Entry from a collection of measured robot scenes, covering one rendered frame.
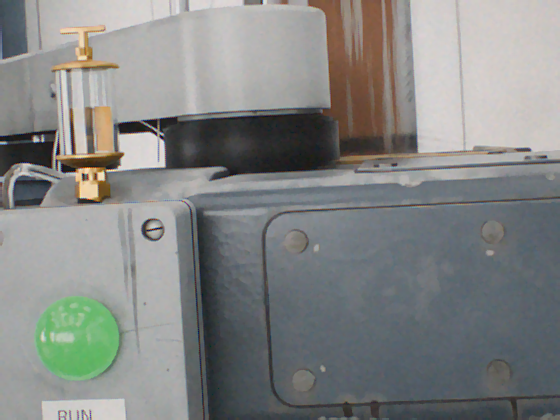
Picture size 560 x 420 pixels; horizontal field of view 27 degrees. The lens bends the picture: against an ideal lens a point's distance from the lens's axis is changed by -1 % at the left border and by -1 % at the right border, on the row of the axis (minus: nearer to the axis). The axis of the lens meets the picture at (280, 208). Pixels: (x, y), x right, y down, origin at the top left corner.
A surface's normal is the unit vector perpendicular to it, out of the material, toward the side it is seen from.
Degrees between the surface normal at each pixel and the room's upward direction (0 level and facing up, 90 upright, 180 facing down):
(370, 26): 90
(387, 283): 90
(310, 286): 90
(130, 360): 90
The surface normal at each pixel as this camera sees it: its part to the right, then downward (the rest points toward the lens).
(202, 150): -0.52, 0.07
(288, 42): 0.53, 0.01
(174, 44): -0.83, 0.07
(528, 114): -0.09, 0.06
